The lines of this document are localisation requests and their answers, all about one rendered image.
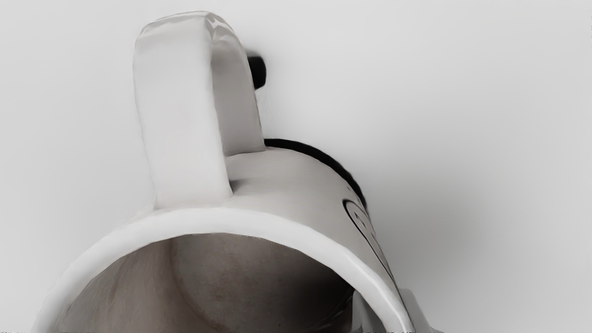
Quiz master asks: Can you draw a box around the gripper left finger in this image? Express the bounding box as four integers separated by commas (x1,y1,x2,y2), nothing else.
351,290,387,333

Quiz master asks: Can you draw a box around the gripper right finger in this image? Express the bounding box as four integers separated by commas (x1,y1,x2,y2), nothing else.
399,288,441,333

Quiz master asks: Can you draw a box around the white mug with black print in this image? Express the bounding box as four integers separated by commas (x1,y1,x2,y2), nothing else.
31,10,416,333

